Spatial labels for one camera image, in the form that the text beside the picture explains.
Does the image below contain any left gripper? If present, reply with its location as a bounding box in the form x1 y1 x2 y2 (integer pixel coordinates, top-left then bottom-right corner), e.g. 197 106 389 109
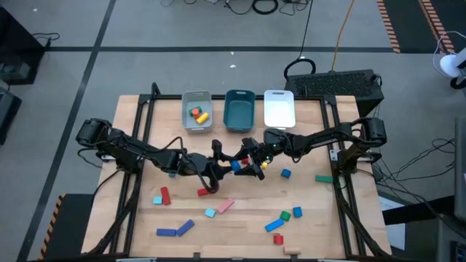
181 139 237 183

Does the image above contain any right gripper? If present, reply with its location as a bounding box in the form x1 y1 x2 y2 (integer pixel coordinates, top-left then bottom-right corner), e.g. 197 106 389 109
233 137 277 181

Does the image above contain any pink long block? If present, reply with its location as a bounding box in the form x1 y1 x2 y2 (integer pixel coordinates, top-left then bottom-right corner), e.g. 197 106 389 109
217 197 235 215

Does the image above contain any teal plastic bin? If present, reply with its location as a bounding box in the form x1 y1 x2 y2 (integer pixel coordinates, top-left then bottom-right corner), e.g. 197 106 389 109
223 89 256 133

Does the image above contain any white plastic bin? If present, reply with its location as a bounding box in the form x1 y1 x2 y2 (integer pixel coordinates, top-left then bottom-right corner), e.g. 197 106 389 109
263 90 296 130

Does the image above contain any light grey plastic bin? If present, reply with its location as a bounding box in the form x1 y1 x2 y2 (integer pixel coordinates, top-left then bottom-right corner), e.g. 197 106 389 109
181 90 214 134

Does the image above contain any black perforated computer case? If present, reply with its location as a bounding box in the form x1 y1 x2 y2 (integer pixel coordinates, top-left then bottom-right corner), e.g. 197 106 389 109
283 68 385 118

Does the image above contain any black mat striped edge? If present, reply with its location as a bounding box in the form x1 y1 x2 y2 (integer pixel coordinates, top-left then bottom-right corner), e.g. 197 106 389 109
38 192 96 261
376 0 466 55

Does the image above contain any white paper sheet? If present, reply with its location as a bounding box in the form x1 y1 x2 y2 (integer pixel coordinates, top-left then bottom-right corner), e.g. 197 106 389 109
378 196 407 252

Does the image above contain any white round device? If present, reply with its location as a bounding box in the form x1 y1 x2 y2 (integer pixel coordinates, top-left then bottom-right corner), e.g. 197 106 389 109
432 31 466 90

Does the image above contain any dark equipment box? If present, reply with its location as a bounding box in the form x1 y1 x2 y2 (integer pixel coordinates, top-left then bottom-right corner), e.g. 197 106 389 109
0 79 23 146

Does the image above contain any black cabinet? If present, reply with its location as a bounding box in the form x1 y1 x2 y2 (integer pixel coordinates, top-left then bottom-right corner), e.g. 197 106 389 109
0 6 47 87

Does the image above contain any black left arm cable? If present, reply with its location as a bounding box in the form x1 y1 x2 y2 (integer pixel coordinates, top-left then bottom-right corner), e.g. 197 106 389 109
156 136 221 194

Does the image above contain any black hanging cable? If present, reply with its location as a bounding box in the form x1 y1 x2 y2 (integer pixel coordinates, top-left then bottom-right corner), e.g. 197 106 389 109
283 0 317 82

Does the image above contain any black cable coil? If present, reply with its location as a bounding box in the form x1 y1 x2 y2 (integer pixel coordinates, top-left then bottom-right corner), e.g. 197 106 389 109
251 0 280 16

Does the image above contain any yellow hanging cable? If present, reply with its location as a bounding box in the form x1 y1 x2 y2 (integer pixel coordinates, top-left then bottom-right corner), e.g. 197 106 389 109
330 0 356 73

